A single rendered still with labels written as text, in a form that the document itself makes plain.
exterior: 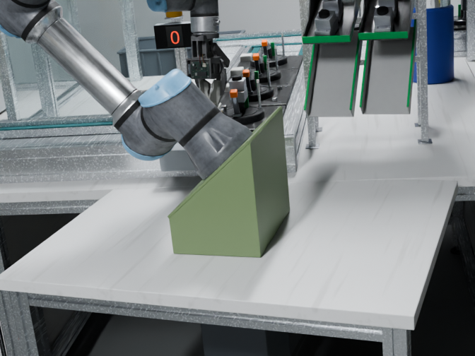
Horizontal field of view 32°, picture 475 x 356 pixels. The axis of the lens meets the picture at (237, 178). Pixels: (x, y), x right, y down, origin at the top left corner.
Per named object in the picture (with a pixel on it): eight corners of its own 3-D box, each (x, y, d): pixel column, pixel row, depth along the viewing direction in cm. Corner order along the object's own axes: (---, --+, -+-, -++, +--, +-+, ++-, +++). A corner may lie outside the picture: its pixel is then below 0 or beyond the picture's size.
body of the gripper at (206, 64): (186, 81, 219) (183, 34, 216) (201, 78, 226) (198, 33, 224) (212, 80, 216) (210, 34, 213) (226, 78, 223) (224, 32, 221)
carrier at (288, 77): (292, 90, 277) (290, 53, 273) (222, 95, 281) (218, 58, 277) (298, 74, 299) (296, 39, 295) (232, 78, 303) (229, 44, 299)
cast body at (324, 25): (331, 41, 224) (327, 20, 219) (315, 40, 225) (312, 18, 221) (341, 23, 228) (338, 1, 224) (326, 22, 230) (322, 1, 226)
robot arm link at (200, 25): (198, 17, 224) (225, 15, 220) (198, 34, 224) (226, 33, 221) (185, 18, 217) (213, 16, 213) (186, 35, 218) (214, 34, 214)
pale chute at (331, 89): (354, 116, 227) (351, 109, 223) (307, 117, 231) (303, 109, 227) (364, 30, 238) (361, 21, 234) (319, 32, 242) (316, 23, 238)
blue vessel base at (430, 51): (456, 82, 302) (455, 8, 293) (412, 85, 305) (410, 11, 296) (452, 73, 317) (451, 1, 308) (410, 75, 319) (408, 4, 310)
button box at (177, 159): (237, 169, 222) (235, 146, 220) (160, 171, 225) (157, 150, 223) (240, 160, 228) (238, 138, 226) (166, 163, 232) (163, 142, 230)
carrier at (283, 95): (286, 110, 254) (283, 70, 250) (208, 114, 258) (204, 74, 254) (292, 90, 276) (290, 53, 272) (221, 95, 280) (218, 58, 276)
